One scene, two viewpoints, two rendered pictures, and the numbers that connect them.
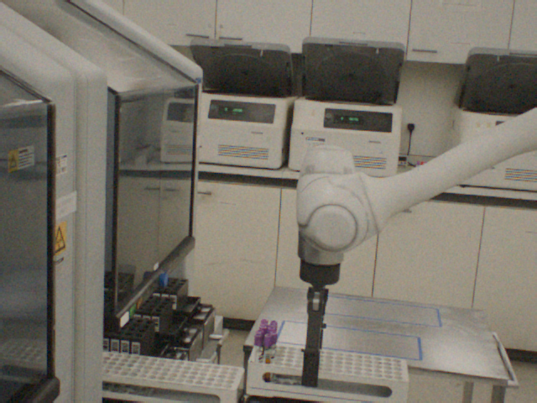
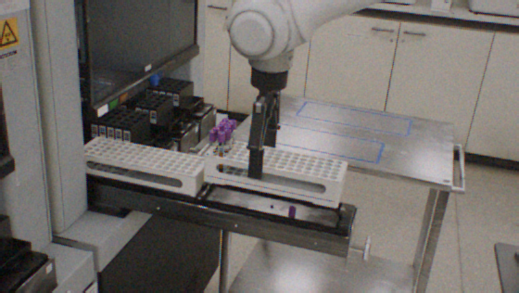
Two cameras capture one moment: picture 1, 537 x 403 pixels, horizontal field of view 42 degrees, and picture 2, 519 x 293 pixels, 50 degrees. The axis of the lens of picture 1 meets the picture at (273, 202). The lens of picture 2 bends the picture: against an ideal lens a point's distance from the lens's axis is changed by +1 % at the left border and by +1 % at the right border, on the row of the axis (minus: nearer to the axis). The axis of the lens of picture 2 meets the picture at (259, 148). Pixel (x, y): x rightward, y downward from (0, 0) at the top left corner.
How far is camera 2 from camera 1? 30 cm
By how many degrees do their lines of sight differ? 15
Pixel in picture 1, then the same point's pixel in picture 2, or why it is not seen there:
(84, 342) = (56, 128)
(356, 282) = (372, 95)
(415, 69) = not seen: outside the picture
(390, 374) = (327, 173)
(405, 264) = (416, 81)
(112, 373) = (97, 155)
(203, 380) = (170, 166)
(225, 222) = not seen: hidden behind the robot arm
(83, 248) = (45, 44)
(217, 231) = not seen: hidden behind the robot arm
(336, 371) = (280, 168)
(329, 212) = (246, 19)
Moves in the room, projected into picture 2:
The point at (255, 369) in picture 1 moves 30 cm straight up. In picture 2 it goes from (209, 160) to (215, 19)
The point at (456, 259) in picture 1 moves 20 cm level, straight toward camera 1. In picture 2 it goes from (462, 79) to (458, 88)
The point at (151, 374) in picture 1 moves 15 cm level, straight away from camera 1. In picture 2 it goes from (129, 158) to (142, 132)
